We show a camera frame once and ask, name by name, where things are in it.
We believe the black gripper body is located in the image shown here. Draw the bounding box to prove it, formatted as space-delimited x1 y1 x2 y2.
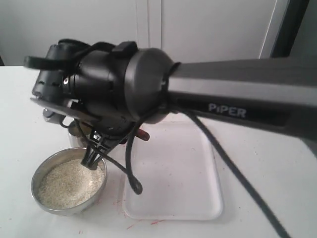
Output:
84 116 139 151

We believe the brown wooden spoon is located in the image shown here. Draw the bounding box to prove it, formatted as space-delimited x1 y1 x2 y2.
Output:
136 128 150 141

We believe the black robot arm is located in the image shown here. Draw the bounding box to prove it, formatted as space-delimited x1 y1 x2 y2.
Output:
24 39 317 153

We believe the small steel cup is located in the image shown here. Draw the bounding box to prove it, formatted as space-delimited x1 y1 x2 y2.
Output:
68 121 92 148

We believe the steel bowl of rice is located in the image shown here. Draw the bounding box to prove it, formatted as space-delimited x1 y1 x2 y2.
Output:
31 148 107 216

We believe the white plastic tray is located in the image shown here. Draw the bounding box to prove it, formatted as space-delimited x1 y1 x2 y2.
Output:
122 122 223 221

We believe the white cabinet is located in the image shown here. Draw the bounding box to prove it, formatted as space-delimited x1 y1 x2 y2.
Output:
0 0 289 65

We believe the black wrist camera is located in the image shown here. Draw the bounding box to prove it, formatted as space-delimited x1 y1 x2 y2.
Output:
30 97 100 122

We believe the black cable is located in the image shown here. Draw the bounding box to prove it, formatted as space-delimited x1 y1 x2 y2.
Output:
23 41 283 238

